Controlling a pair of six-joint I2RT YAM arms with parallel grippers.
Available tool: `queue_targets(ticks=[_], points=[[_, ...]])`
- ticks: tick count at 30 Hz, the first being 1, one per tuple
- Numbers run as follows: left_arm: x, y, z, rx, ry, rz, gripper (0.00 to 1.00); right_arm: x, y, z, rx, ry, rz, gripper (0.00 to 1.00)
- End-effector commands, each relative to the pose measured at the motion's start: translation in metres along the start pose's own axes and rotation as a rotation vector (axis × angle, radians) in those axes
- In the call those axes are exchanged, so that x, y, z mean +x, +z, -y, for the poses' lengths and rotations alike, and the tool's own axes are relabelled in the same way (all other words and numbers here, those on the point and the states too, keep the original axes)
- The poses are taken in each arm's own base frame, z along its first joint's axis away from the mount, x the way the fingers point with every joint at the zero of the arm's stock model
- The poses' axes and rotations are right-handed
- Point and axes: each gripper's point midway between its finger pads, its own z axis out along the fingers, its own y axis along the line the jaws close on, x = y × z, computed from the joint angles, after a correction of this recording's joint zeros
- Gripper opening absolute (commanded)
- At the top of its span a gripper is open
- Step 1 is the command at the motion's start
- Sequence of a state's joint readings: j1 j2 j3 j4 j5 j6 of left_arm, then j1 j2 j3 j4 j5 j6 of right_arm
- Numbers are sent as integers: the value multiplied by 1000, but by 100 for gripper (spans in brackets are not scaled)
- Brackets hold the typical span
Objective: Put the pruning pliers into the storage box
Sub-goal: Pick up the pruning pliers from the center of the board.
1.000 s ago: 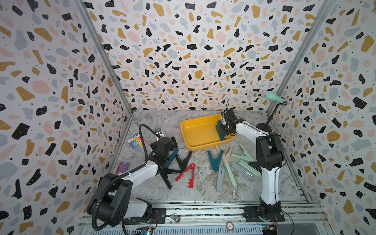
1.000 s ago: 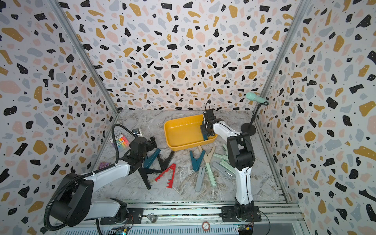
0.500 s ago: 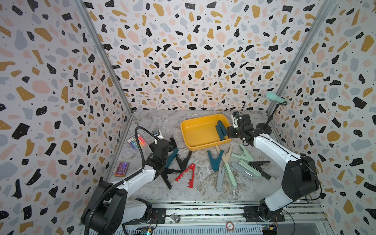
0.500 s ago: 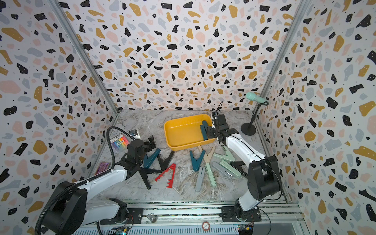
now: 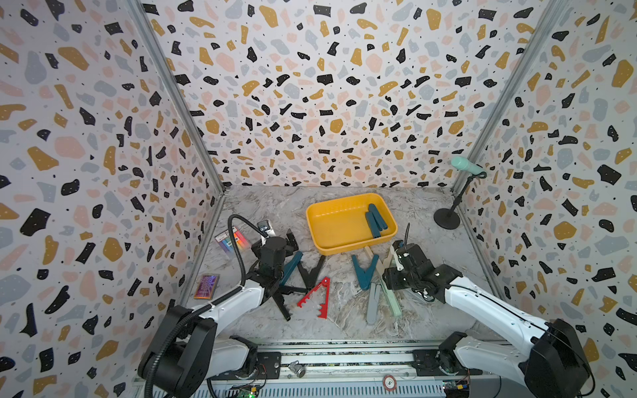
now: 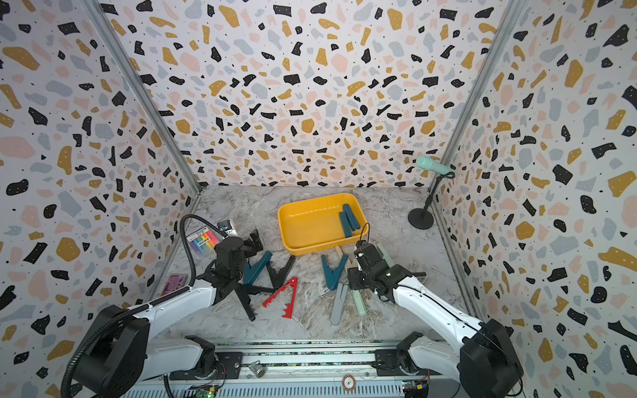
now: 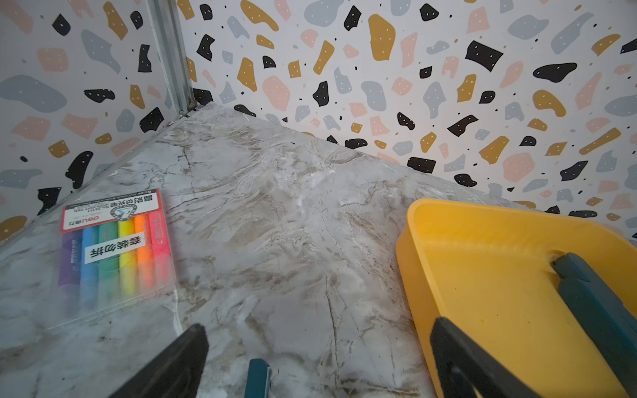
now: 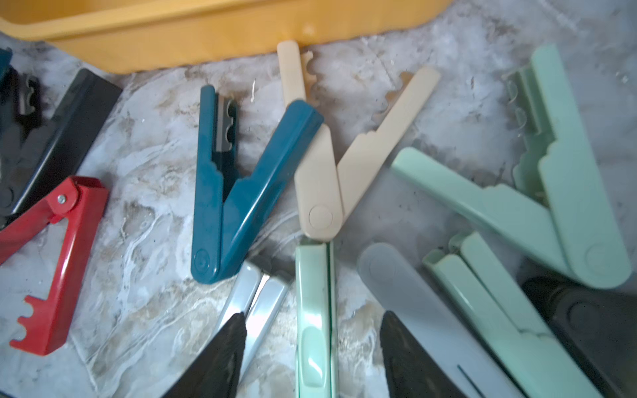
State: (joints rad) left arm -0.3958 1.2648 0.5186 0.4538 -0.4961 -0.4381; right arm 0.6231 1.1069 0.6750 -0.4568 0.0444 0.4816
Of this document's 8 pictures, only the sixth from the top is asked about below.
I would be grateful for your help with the red open pruning pliers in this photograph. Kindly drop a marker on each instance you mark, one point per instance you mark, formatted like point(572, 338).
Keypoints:
point(284, 297)

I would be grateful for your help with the coloured marker pack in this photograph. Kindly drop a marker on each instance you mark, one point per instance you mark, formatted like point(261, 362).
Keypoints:
point(202, 242)

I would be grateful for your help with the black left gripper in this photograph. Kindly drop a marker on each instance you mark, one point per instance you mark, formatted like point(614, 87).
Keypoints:
point(250, 245)

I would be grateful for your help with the yellow plastic storage box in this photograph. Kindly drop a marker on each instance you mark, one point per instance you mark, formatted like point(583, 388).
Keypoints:
point(314, 225)

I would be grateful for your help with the cream open pruning pliers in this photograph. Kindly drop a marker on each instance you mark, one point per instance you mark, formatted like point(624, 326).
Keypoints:
point(341, 254)

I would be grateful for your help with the silver round knob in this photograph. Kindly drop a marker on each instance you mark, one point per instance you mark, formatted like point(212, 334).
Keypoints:
point(257, 369)

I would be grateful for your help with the dark teal pruning pliers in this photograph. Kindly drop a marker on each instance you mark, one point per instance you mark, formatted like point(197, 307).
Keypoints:
point(352, 220)

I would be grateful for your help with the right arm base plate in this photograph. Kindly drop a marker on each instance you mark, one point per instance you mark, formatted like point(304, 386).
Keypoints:
point(393, 362)

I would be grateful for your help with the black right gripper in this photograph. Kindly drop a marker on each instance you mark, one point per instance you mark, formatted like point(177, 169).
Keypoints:
point(354, 277)

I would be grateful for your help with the black microphone stand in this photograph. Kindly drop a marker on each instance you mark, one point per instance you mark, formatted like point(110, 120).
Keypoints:
point(422, 218)

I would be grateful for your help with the mint green pruning pliers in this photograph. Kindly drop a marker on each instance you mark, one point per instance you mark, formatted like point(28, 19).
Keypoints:
point(359, 303)

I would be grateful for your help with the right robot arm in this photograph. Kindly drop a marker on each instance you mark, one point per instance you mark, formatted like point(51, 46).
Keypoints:
point(478, 355)

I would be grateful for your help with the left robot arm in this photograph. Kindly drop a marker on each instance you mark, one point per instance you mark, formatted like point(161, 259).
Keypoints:
point(122, 349)

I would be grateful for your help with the black open pliers lower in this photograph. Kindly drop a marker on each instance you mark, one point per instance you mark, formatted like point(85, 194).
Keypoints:
point(244, 292)

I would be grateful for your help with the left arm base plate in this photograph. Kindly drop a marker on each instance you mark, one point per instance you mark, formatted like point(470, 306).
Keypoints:
point(212, 367)

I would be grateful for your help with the small pink card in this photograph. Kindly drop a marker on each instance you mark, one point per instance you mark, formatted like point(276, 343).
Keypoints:
point(174, 282)

